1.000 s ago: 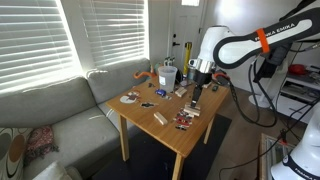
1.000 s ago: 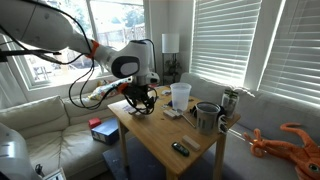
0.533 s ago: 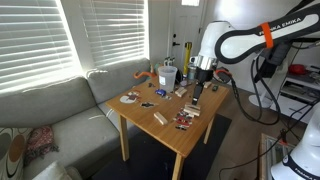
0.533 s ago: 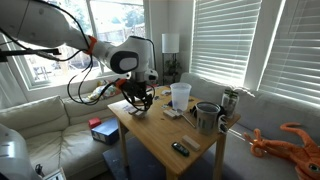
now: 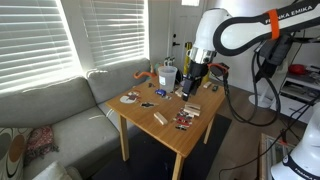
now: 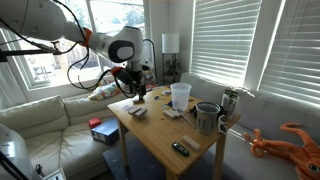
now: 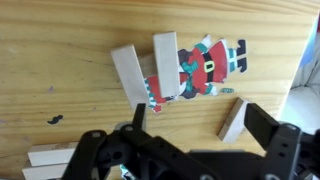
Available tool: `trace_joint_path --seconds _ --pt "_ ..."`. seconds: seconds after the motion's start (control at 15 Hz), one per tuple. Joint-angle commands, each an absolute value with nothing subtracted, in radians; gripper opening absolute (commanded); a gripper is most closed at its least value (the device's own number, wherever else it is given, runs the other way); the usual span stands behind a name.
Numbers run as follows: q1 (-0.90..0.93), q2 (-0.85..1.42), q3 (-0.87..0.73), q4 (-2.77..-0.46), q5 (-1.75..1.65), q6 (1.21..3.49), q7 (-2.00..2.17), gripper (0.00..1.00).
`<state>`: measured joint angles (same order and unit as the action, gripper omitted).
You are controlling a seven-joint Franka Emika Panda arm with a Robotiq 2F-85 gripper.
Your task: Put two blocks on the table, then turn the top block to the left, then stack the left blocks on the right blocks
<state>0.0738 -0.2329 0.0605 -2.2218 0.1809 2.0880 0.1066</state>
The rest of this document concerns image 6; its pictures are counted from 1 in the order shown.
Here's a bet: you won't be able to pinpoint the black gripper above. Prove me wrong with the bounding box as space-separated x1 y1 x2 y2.
128 69 148 101

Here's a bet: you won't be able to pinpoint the brown plush toy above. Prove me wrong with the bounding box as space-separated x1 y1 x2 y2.
143 66 158 87

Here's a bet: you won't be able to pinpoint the colourful floral pillow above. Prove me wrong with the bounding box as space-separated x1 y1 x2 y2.
88 81 129 102

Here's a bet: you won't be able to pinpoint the tall clear plastic container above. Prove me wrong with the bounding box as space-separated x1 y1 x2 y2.
169 82 193 112

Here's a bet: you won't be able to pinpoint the light wooden table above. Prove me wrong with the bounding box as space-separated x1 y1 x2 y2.
107 85 242 180

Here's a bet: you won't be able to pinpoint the green potted plant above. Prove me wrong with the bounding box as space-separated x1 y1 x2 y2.
165 58 183 78

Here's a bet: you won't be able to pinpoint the arc floor lamp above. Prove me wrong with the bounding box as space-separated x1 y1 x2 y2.
141 38 158 83

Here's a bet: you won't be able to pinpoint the blue cardboard box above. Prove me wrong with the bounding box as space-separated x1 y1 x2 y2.
90 117 120 146

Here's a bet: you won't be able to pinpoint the thin wooden stick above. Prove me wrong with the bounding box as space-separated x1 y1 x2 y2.
177 109 197 129

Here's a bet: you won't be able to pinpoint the black headphones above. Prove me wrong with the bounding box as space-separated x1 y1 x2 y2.
189 103 228 119

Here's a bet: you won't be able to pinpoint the small red box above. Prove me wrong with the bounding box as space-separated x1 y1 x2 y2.
87 116 102 130

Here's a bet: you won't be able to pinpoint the white shade shelf lamp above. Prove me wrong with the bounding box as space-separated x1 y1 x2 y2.
161 32 181 86

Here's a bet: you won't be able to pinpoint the black green remote control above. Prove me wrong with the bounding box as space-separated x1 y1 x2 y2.
171 141 191 158

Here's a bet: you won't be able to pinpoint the dark blue rug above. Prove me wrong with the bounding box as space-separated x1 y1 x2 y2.
102 136 234 180

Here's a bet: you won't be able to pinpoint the white framed window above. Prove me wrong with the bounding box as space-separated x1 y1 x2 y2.
0 0 150 92

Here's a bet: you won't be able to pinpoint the white sunglasses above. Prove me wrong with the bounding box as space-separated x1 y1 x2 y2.
217 114 229 134

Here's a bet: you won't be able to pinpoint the white leather sofa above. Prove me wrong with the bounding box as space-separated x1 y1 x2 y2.
0 91 129 180

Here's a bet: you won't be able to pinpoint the white window blind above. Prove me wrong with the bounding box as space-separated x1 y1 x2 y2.
189 0 263 88
258 0 320 108

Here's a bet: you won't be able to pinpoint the gray fabric sofa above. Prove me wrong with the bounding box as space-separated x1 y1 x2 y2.
179 72 320 180

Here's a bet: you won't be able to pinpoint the orange octopus plush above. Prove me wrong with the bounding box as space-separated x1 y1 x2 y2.
243 122 320 180

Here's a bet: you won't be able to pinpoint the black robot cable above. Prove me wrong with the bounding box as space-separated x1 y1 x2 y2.
0 0 138 99

